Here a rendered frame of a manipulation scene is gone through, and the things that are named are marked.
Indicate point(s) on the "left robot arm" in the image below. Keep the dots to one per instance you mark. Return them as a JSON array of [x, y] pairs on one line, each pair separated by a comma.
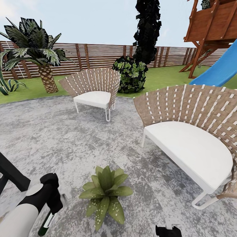
[[20, 221]]

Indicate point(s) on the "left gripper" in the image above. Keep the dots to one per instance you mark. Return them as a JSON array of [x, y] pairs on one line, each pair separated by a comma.
[[55, 204]]

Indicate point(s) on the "bush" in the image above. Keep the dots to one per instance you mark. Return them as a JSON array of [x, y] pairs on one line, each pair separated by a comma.
[[34, 41], [4, 87], [132, 74]]

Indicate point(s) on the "insectifuge atomizer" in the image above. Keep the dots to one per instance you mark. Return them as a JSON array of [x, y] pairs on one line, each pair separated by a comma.
[[46, 224]]

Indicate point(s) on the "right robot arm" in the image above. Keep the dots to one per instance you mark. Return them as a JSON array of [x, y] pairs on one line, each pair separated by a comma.
[[168, 230]]

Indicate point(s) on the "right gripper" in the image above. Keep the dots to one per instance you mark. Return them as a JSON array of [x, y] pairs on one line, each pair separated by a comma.
[[163, 232]]

